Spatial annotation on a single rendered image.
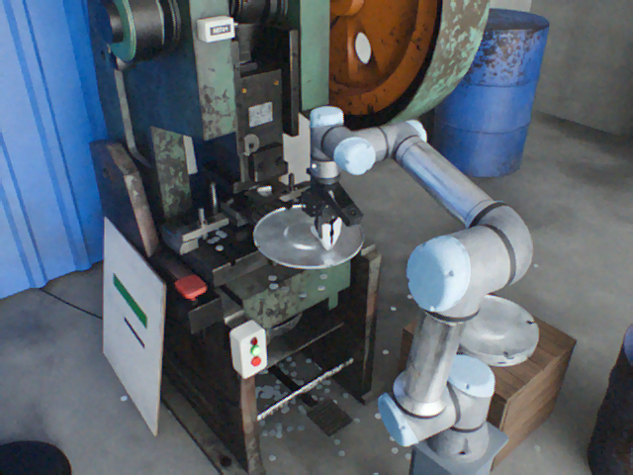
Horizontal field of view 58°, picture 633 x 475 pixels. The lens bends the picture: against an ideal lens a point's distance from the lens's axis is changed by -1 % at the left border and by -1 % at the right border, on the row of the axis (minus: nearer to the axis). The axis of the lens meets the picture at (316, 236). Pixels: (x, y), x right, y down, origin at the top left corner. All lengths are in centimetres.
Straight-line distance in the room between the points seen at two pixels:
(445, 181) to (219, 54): 58
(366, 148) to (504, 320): 93
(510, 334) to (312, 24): 109
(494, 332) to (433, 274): 95
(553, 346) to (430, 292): 104
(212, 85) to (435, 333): 74
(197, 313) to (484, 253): 75
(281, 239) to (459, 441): 65
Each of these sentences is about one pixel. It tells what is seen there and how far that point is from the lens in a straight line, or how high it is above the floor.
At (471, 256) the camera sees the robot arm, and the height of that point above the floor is 108.
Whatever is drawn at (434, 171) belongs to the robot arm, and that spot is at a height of 110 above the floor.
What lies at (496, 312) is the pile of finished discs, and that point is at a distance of 198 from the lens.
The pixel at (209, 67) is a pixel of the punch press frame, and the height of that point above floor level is 123.
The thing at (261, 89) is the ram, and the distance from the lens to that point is 152.
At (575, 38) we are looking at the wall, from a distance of 470.
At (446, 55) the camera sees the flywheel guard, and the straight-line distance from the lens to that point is 150.
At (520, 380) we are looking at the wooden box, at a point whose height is 35.
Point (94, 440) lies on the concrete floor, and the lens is 216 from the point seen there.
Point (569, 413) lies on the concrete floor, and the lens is 228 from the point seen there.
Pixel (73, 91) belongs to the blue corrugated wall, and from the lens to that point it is 261.
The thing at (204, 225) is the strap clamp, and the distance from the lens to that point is 165.
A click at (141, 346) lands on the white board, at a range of 201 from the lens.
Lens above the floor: 161
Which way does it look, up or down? 33 degrees down
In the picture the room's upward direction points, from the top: straight up
